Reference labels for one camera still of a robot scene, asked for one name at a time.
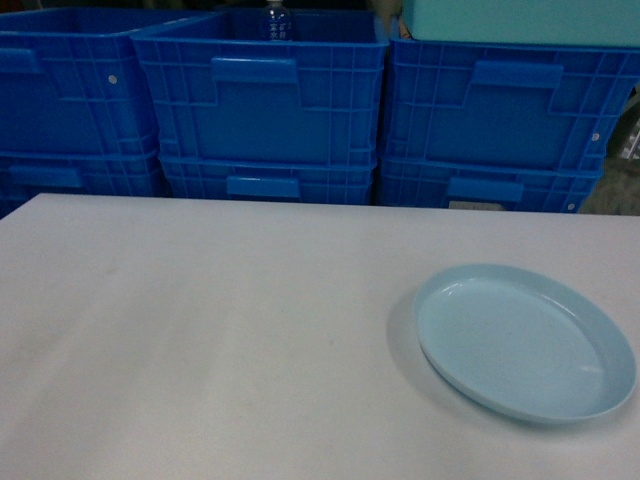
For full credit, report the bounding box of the blue crate top left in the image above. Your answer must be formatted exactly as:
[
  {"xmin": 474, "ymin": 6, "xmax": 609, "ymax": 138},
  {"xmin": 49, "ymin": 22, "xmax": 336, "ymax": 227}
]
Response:
[{"xmin": 1, "ymin": 7, "xmax": 196, "ymax": 155}]

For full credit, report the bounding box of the blue crate top right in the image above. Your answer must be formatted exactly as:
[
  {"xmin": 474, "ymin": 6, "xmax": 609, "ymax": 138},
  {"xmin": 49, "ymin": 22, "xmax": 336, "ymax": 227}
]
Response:
[{"xmin": 380, "ymin": 14, "xmax": 639, "ymax": 171}]

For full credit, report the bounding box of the blue crate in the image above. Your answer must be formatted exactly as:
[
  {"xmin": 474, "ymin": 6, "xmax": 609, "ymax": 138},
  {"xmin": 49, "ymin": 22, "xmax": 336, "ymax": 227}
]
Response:
[
  {"xmin": 375, "ymin": 157, "xmax": 602, "ymax": 213},
  {"xmin": 1, "ymin": 7, "xmax": 196, "ymax": 155},
  {"xmin": 380, "ymin": 14, "xmax": 639, "ymax": 171},
  {"xmin": 1, "ymin": 152, "xmax": 171, "ymax": 216},
  {"xmin": 160, "ymin": 155, "xmax": 375, "ymax": 205},
  {"xmin": 132, "ymin": 8, "xmax": 388, "ymax": 168}
]

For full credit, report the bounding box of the teal box on crate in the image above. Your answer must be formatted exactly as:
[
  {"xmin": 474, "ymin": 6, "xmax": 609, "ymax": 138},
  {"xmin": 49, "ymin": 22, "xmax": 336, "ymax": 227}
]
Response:
[{"xmin": 402, "ymin": 0, "xmax": 639, "ymax": 48}]

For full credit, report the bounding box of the blue crate top middle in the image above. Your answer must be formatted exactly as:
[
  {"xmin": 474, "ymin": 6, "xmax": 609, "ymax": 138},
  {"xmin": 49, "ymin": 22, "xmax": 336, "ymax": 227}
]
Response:
[{"xmin": 132, "ymin": 8, "xmax": 388, "ymax": 168}]

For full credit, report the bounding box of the blue crate bottom middle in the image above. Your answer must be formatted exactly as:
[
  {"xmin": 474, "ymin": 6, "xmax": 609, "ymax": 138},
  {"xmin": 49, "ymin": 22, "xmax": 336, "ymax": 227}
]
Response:
[{"xmin": 160, "ymin": 155, "xmax": 375, "ymax": 205}]

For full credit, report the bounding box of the light blue oval tray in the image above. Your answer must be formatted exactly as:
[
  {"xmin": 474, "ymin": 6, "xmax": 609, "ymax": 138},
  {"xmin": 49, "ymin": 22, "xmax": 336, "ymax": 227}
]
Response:
[{"xmin": 413, "ymin": 264, "xmax": 637, "ymax": 424}]

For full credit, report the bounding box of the clear water bottle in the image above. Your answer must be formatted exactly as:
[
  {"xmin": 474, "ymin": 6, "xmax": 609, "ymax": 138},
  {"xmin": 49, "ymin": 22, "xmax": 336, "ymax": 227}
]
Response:
[{"xmin": 260, "ymin": 0, "xmax": 293, "ymax": 41}]

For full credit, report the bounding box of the blue crate bottom right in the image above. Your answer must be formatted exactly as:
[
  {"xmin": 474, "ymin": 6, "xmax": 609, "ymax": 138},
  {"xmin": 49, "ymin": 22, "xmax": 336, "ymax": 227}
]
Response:
[{"xmin": 375, "ymin": 157, "xmax": 602, "ymax": 213}]

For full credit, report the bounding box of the blue crate bottom left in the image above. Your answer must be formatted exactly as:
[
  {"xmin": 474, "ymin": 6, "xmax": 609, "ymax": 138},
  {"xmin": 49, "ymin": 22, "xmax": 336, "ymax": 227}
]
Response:
[{"xmin": 1, "ymin": 152, "xmax": 171, "ymax": 216}]

